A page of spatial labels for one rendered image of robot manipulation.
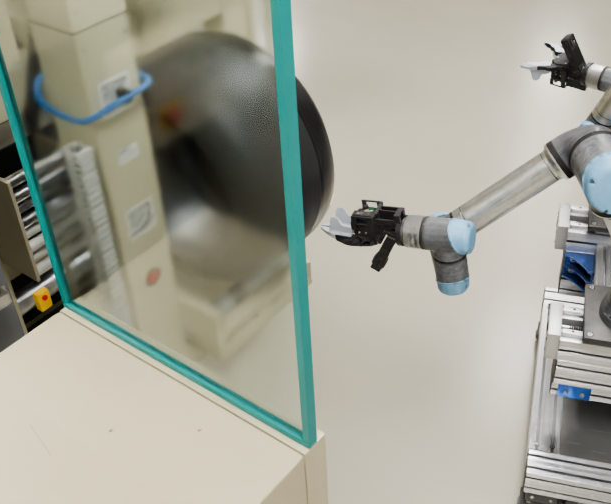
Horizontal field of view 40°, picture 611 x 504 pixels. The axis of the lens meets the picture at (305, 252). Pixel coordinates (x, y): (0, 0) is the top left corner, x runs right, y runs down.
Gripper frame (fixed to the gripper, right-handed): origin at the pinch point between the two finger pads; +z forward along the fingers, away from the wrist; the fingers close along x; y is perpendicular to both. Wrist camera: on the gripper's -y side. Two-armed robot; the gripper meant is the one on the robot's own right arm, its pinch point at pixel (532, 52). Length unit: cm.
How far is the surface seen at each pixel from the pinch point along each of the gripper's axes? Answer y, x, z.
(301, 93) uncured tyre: -45, -104, -1
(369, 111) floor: 118, 77, 139
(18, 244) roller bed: -16, -158, 51
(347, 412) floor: 94, -96, 11
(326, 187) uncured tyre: -25, -108, -9
